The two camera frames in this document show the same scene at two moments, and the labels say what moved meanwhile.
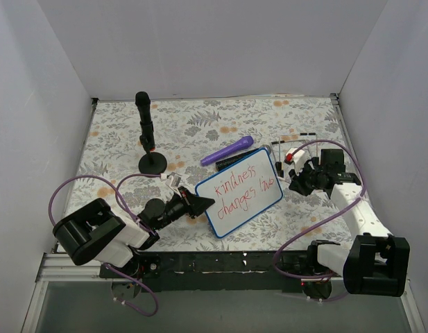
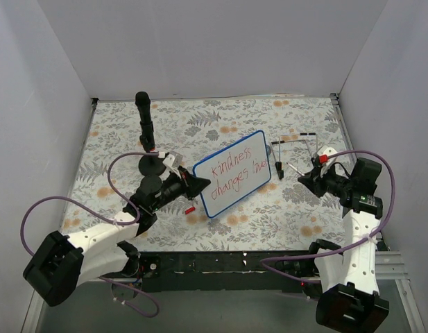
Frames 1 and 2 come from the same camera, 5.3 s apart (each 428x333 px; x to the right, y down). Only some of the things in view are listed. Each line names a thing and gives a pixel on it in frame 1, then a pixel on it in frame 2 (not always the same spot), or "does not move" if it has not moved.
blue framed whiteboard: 241,192 to 234,173
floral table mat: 186,130 does not move
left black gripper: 191,203 to 186,183
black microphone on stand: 152,163 does not move
